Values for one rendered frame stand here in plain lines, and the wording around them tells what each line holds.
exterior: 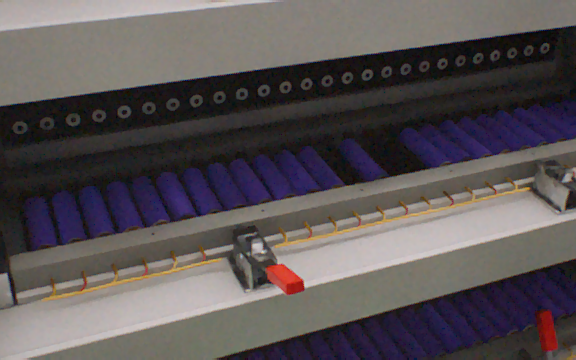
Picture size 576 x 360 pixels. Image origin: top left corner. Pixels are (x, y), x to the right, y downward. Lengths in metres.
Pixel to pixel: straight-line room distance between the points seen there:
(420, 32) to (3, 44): 0.27
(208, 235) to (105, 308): 0.09
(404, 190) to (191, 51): 0.22
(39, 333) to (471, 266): 0.32
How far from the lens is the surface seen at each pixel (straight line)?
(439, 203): 0.60
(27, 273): 0.51
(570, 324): 0.78
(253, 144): 0.63
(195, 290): 0.51
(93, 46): 0.44
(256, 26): 0.46
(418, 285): 0.56
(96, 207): 0.56
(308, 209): 0.54
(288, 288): 0.44
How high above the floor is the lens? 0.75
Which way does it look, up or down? 16 degrees down
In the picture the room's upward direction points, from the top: 5 degrees counter-clockwise
